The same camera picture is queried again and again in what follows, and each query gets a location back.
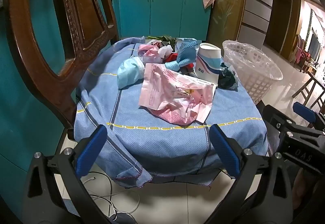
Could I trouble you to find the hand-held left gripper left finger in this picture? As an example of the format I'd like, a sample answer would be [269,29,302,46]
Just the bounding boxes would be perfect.
[22,124,113,224]

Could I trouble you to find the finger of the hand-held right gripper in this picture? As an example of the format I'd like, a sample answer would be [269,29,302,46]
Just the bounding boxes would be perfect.
[262,104,325,142]
[292,102,325,130]

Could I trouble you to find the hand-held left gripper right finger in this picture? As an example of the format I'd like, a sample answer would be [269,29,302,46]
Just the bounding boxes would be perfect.
[204,124,295,224]

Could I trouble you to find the white plastic basket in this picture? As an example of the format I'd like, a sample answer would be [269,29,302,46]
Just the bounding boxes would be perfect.
[223,40,283,105]

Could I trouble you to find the clear plastic bag liner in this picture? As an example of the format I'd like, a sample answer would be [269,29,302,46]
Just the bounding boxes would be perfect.
[223,40,283,81]

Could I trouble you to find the dark green plastic bag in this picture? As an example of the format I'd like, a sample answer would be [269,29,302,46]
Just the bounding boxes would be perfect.
[218,63,239,90]

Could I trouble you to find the large pink plastic bag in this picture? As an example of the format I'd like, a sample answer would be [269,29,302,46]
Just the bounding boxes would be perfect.
[138,63,217,126]

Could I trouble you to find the light blue face mask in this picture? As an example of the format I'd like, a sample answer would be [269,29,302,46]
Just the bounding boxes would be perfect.
[117,58,145,90]

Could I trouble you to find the white striped paper cup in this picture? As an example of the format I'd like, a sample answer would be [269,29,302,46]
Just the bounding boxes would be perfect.
[194,43,221,85]

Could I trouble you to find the light blue cloth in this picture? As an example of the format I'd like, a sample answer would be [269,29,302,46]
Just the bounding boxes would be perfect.
[165,38,201,71]

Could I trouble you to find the small pink plastic bag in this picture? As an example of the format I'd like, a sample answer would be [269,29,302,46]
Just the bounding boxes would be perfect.
[137,44,163,64]

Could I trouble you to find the person's right forearm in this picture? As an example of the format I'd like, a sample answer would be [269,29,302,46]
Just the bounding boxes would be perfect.
[292,169,325,217]

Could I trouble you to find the wooden stool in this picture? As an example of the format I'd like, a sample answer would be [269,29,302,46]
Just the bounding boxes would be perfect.
[292,72,325,113]

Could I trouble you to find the distant wooden chair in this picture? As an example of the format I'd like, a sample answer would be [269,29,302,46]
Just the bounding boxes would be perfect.
[292,35,313,72]

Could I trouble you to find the blue woven tablecloth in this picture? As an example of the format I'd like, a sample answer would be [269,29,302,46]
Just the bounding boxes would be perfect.
[74,36,270,187]

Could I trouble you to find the flat television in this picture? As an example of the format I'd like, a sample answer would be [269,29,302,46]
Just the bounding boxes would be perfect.
[307,36,321,60]

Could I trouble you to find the teal side counter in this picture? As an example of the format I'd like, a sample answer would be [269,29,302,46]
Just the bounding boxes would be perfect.
[0,0,112,214]

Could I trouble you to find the red packet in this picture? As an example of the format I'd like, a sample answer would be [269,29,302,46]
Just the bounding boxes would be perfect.
[165,52,179,63]

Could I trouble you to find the silver refrigerator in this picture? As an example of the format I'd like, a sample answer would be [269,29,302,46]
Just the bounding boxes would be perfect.
[237,0,275,48]

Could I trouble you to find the green vegetable leaves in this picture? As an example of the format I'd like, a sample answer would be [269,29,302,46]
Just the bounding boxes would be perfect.
[147,35,178,47]

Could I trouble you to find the carved wooden chair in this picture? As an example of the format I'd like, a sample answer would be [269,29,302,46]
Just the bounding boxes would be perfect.
[5,0,120,130]

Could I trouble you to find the teal kitchen cabinet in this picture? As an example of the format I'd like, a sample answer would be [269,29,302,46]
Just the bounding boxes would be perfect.
[109,0,212,41]

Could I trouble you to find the white cable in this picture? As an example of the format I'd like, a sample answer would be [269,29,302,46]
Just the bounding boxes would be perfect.
[84,172,140,224]

